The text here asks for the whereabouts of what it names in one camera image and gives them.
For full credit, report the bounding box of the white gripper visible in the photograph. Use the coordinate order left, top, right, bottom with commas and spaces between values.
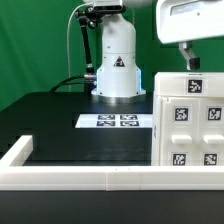
156, 0, 224, 70

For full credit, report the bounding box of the white cabinet top block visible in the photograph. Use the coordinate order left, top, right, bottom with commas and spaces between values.
154, 72, 224, 98

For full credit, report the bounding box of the white cabinet door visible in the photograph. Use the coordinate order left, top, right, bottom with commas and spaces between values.
159, 97, 199, 166
199, 98, 224, 166

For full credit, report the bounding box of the white cabinet body box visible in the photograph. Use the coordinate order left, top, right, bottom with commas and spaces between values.
151, 96, 224, 166

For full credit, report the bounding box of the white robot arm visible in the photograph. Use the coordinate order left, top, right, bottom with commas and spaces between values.
83, 0, 224, 104

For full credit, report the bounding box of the overhead camera bar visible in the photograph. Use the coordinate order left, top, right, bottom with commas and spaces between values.
87, 5, 125, 14

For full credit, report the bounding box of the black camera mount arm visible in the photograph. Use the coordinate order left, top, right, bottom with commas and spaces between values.
75, 6, 101, 75

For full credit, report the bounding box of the black cable bundle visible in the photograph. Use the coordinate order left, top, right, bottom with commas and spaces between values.
49, 75, 98, 93

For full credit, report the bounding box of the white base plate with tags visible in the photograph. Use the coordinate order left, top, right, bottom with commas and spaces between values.
75, 114, 152, 128

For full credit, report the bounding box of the white cable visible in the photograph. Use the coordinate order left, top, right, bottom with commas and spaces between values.
66, 3, 86, 92

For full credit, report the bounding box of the white U-shaped border frame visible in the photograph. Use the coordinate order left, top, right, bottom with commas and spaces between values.
0, 135, 224, 191

